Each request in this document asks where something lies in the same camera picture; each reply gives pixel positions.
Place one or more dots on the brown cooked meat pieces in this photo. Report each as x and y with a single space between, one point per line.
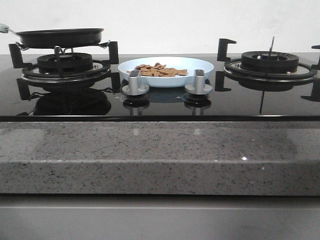
159 70

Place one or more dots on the black glass gas cooktop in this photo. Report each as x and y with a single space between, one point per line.
232 99

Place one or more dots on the left black burner with grate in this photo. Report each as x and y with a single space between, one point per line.
63 67

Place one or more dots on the light blue round plate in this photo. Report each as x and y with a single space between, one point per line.
179 63

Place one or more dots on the silver stove knob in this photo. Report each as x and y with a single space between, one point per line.
134 87
199 87

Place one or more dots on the black burner with grate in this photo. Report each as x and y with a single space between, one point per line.
63 67
266 71

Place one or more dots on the right black burner with grate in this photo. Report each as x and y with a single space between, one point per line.
266 71

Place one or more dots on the metal wire pan support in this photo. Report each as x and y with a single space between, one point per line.
62 48

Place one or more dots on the grey cabinet front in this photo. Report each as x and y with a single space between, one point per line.
106 217

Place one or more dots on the right silver stove knob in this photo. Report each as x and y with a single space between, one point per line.
199 87

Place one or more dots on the black frying pan green handle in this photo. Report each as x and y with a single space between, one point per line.
64 38

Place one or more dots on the left silver stove knob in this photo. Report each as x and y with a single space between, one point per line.
134 87

